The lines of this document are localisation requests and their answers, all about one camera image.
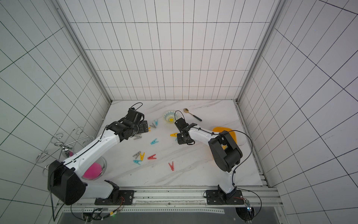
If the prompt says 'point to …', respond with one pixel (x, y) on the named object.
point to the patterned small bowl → (170, 116)
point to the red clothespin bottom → (172, 166)
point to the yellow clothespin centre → (175, 134)
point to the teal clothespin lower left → (136, 162)
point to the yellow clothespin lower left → (141, 156)
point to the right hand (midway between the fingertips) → (178, 140)
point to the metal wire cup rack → (64, 147)
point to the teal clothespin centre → (154, 141)
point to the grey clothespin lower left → (137, 154)
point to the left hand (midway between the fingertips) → (137, 129)
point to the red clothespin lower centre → (151, 157)
